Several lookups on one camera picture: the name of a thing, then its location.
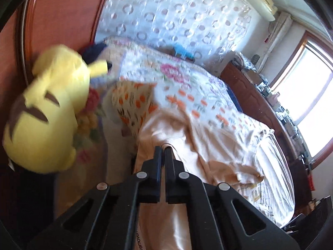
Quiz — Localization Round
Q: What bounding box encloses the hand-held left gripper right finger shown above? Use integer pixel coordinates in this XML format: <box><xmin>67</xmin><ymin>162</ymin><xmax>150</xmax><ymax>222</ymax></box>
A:
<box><xmin>164</xmin><ymin>147</ymin><xmax>294</xmax><ymax>250</ymax></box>

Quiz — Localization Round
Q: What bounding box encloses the wood-framed window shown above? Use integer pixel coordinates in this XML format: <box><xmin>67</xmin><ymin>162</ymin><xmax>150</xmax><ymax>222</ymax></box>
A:
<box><xmin>269</xmin><ymin>31</ymin><xmax>333</xmax><ymax>162</ymax></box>

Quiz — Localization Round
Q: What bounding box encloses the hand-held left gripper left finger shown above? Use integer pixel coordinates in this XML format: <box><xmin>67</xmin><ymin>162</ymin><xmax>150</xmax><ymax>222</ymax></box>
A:
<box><xmin>26</xmin><ymin>146</ymin><xmax>163</xmax><ymax>250</ymax></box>

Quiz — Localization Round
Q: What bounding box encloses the cardboard box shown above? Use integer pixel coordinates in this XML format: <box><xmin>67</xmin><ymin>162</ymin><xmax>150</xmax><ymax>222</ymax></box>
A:
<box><xmin>245</xmin><ymin>70</ymin><xmax>263</xmax><ymax>82</ymax></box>

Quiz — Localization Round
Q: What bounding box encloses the beige t-shirt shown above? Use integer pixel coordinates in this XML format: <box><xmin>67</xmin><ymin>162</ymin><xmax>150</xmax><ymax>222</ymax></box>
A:
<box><xmin>135</xmin><ymin>104</ymin><xmax>264</xmax><ymax>250</ymax></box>

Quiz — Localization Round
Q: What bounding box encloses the orange-print bed sheet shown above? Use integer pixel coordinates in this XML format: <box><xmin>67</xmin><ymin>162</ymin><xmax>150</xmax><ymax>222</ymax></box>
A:
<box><xmin>112</xmin><ymin>79</ymin><xmax>296</xmax><ymax>226</ymax></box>

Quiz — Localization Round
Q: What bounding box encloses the small box with blue cloth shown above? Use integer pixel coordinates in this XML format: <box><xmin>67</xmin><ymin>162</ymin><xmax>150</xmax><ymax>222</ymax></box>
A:
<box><xmin>173</xmin><ymin>44</ymin><xmax>195</xmax><ymax>60</ymax></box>

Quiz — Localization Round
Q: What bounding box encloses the stack of folded cloths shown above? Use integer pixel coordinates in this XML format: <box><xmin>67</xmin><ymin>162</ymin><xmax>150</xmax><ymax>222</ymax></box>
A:
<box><xmin>234</xmin><ymin>52</ymin><xmax>258</xmax><ymax>69</ymax></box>

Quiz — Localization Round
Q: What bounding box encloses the floral quilt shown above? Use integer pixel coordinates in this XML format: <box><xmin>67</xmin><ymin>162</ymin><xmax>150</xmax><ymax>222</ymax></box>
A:
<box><xmin>82</xmin><ymin>43</ymin><xmax>244</xmax><ymax>112</ymax></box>

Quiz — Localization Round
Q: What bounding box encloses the yellow plush toy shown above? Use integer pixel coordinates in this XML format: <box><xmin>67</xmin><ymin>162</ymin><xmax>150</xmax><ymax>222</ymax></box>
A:
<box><xmin>2</xmin><ymin>44</ymin><xmax>113</xmax><ymax>174</ymax></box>

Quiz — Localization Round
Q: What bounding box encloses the wall air conditioner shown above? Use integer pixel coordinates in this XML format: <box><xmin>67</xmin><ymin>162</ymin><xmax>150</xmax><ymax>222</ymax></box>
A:
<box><xmin>239</xmin><ymin>0</ymin><xmax>277</xmax><ymax>21</ymax></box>

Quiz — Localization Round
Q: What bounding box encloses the sheer circle-patterned curtain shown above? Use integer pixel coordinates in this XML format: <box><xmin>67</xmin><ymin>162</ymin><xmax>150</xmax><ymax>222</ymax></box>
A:
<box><xmin>95</xmin><ymin>0</ymin><xmax>253</xmax><ymax>65</ymax></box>

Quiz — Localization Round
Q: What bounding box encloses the wooden slatted wardrobe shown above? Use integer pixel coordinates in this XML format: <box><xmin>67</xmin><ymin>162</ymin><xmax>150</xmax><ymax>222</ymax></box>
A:
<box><xmin>0</xmin><ymin>0</ymin><xmax>116</xmax><ymax>167</ymax></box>

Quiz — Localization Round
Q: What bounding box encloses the long wooden cabinet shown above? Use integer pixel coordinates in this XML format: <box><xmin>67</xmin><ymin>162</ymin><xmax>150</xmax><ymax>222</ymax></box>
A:
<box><xmin>221</xmin><ymin>61</ymin><xmax>313</xmax><ymax>209</ymax></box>

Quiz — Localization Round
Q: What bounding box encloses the tied patterned window curtain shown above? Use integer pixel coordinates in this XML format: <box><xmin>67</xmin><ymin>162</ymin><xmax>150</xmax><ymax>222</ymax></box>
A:
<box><xmin>264</xmin><ymin>12</ymin><xmax>292</xmax><ymax>65</ymax></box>

